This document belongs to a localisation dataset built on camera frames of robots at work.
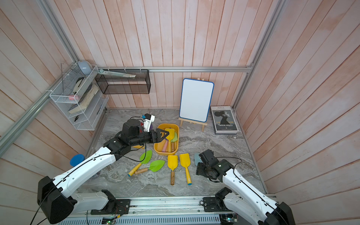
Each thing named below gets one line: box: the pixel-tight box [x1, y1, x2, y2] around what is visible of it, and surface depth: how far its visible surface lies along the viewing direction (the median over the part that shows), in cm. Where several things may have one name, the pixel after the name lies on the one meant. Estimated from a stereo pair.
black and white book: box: [210, 105, 239, 135], surface depth 109 cm
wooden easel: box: [178, 117, 208, 132], surface depth 105 cm
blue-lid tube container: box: [69, 153, 86, 167], surface depth 72 cm
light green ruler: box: [97, 68, 137, 78], surface depth 92 cm
